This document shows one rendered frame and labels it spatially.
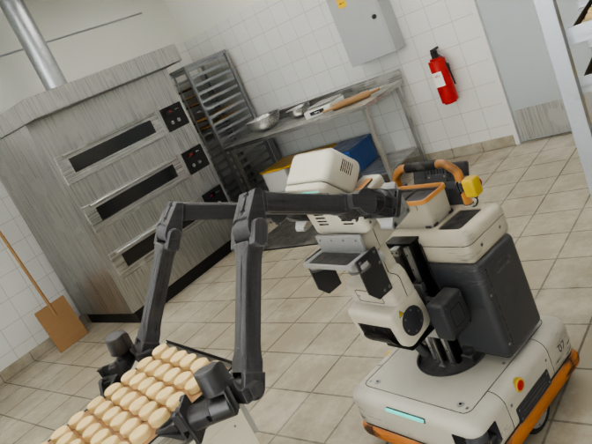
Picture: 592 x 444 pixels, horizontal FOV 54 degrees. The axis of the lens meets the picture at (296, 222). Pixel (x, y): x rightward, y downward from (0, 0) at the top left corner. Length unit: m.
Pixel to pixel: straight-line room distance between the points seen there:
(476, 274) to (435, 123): 3.81
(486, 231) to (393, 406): 0.74
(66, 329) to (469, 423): 4.26
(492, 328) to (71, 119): 3.88
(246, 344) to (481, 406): 1.00
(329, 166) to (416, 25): 3.87
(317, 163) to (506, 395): 1.02
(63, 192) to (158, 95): 1.32
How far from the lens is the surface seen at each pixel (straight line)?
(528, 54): 5.35
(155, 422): 1.49
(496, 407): 2.16
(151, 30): 7.18
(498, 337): 2.22
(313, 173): 1.84
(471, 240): 2.04
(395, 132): 6.02
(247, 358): 1.40
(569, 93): 1.17
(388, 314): 2.01
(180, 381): 1.58
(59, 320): 5.72
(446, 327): 2.08
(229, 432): 1.60
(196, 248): 5.59
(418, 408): 2.23
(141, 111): 5.51
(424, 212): 2.13
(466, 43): 5.46
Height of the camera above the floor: 1.60
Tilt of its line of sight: 16 degrees down
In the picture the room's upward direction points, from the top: 25 degrees counter-clockwise
